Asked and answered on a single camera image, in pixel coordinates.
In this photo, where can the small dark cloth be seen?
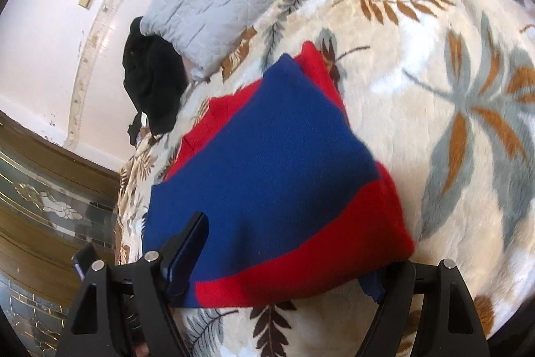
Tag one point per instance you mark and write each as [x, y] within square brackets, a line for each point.
[134, 129]

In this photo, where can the person's left hand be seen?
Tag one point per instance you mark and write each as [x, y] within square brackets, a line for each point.
[142, 349]

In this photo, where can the wooden stained glass door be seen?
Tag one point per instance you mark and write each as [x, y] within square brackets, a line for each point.
[41, 194]

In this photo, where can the black garment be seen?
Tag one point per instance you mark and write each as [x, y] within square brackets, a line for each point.
[154, 81]

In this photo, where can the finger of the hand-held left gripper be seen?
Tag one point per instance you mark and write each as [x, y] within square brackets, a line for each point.
[85, 261]

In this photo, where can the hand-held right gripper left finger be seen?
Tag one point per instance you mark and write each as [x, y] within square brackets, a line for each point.
[188, 252]

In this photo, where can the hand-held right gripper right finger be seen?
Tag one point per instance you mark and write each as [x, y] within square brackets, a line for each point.
[395, 290]

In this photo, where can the red and blue sweater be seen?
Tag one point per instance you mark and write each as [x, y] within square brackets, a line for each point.
[271, 152]

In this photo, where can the gold wall switch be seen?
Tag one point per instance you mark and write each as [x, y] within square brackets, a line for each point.
[86, 0]

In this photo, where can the leaf print fleece blanket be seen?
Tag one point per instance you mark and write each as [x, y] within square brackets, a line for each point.
[418, 47]

